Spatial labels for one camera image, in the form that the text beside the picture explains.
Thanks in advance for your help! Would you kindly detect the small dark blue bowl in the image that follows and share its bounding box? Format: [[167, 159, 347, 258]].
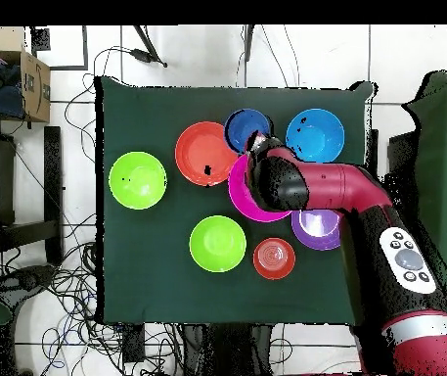
[[223, 108, 273, 155]]

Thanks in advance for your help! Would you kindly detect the dark green tablecloth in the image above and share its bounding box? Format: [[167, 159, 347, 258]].
[[94, 74, 377, 328]]

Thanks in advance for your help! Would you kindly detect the small ribbed orange-red bowl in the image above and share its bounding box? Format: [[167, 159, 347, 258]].
[[252, 237, 297, 281]]

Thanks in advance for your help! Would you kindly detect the large orange-red plastic bowl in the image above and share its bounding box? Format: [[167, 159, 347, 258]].
[[174, 120, 241, 188]]

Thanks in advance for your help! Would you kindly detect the black metal floor frame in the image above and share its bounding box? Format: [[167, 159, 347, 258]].
[[29, 24, 90, 72]]

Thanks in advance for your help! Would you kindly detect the black table leg frame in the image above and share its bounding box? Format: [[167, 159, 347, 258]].
[[0, 124, 65, 268], [363, 128, 417, 181]]

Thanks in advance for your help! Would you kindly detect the purple plastic bowl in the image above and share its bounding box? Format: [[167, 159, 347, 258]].
[[291, 209, 343, 252]]

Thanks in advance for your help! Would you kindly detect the light blue plastic bowl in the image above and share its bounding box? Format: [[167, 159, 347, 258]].
[[285, 108, 346, 164]]

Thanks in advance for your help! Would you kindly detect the black power adapter box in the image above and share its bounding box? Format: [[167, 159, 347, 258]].
[[122, 323, 146, 363]]

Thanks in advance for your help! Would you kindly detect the pink plastic bowl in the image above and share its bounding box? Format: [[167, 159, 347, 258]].
[[227, 154, 292, 223]]

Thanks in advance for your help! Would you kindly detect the black tripod leg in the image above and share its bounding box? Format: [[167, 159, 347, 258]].
[[243, 24, 255, 63], [130, 24, 168, 69]]

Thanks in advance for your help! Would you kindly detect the green plastic bowl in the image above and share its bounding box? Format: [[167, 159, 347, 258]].
[[188, 214, 247, 273], [108, 151, 168, 211]]

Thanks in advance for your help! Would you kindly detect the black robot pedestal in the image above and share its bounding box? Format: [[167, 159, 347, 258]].
[[183, 323, 275, 376]]

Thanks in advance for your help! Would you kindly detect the dark blue bag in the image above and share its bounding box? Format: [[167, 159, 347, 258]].
[[0, 64, 26, 120]]

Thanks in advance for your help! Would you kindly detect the cardboard box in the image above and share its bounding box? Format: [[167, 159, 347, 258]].
[[0, 25, 52, 123]]

